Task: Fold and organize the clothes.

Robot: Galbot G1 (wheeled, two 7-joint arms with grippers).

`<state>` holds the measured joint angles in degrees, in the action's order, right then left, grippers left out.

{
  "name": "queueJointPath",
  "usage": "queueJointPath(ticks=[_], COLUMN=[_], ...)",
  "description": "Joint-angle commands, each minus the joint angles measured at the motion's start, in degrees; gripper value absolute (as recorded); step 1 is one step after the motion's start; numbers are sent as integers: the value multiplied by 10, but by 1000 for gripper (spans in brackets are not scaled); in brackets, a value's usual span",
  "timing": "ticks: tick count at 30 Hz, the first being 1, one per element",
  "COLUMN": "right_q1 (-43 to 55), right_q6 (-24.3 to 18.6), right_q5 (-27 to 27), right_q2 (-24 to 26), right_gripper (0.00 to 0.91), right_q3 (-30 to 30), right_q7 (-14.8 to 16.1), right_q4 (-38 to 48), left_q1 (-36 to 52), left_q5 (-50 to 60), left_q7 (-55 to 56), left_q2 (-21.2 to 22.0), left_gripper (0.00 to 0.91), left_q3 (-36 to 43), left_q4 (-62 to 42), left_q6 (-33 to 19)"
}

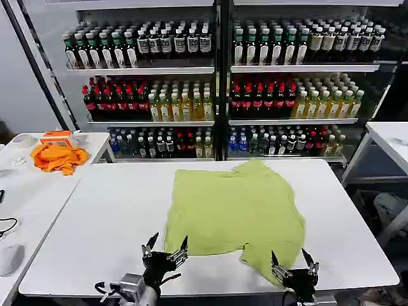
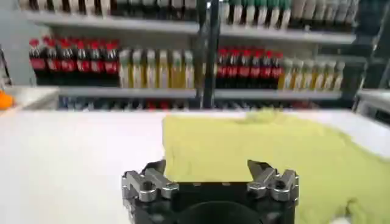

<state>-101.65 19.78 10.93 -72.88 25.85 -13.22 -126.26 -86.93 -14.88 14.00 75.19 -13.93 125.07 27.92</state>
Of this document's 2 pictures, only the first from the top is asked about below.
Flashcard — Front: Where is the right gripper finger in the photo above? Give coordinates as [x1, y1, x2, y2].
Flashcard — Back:
[270, 250, 292, 284]
[301, 247, 321, 276]

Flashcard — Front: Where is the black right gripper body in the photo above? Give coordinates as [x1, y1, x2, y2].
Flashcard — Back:
[282, 268, 319, 302]

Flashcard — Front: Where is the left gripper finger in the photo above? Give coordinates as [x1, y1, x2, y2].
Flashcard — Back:
[141, 232, 159, 258]
[166, 235, 189, 263]

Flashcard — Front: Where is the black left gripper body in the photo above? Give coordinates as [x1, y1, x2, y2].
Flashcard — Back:
[142, 251, 179, 289]

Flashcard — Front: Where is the light green shirt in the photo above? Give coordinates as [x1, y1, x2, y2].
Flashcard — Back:
[163, 158, 307, 289]

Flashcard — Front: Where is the grey bag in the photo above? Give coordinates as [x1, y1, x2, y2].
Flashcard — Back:
[372, 192, 408, 238]

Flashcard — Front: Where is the orange crumpled cloth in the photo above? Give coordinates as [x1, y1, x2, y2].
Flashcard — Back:
[30, 143, 89, 176]

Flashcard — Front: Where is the small white container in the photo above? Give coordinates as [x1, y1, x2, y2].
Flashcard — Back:
[71, 131, 89, 148]

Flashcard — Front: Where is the white side table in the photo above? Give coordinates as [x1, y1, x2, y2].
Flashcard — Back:
[0, 131, 112, 306]

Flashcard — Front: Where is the grey computer mouse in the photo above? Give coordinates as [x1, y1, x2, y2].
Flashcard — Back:
[0, 243, 26, 277]

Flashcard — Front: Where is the orange and white box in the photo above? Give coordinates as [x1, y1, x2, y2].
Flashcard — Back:
[40, 129, 76, 148]

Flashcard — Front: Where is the shelf rack with bottles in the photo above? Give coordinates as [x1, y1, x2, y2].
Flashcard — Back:
[61, 8, 221, 161]
[226, 4, 388, 162]

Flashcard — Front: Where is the white tape roll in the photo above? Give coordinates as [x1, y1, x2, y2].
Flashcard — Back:
[11, 133, 40, 149]

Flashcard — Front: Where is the black slanted pole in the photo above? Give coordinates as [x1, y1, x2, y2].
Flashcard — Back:
[1, 0, 80, 131]

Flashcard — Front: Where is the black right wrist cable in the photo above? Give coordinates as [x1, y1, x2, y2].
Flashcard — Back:
[281, 289, 297, 306]

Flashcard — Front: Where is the thin black cable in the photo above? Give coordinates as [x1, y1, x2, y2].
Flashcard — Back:
[0, 217, 20, 240]

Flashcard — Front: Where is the white table with grey frame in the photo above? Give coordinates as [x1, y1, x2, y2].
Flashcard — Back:
[341, 120, 408, 189]

